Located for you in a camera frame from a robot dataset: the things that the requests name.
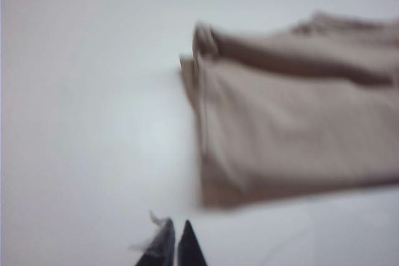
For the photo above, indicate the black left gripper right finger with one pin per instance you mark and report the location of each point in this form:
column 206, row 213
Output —
column 188, row 247

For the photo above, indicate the beige T-shirt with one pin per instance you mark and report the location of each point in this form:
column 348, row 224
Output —
column 296, row 122

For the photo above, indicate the taped black left gripper left finger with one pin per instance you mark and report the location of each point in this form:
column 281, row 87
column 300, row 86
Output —
column 162, row 247

